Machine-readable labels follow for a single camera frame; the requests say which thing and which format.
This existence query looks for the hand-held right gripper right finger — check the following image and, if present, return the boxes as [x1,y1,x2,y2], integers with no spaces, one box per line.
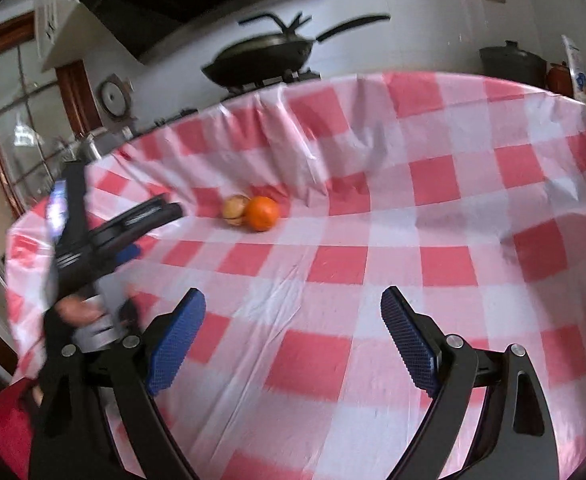
[380,285,560,480]

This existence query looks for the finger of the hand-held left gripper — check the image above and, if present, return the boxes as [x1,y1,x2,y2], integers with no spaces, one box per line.
[108,246,141,266]
[90,196,184,248]

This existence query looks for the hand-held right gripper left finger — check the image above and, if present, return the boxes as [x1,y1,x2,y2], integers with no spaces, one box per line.
[29,287,207,480]

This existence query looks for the striped yellow pepino melon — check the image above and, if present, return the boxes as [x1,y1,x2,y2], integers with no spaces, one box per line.
[223,194,251,228]

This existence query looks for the orange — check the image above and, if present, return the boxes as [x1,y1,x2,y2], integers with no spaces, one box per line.
[245,196,280,232]

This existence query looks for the person's left hand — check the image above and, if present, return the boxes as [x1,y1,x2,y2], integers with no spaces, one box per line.
[43,296,101,361]

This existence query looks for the red white checkered tablecloth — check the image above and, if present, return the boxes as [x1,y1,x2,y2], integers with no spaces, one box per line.
[5,71,586,480]

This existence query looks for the metal kettle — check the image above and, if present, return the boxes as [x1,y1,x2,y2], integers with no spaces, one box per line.
[63,132,108,161]

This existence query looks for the round dial gauge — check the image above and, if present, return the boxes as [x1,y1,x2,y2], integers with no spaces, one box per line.
[97,74,136,126]

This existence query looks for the red cloth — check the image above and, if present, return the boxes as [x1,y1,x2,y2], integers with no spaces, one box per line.
[0,380,38,480]

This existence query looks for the black wok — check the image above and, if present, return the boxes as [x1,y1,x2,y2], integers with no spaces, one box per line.
[201,11,391,93]

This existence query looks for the dark lidded pot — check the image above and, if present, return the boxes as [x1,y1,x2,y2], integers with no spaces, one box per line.
[479,40,548,88]

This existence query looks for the red kettle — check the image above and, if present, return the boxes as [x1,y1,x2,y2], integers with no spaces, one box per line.
[547,61,576,98]

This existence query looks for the white printed package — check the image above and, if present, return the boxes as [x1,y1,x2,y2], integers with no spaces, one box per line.
[562,35,586,103]

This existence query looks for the brown wooden door frame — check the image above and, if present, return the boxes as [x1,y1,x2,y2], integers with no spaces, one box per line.
[0,12,104,376]

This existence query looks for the white wall cabinet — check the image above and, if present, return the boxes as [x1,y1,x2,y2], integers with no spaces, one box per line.
[35,0,81,71]

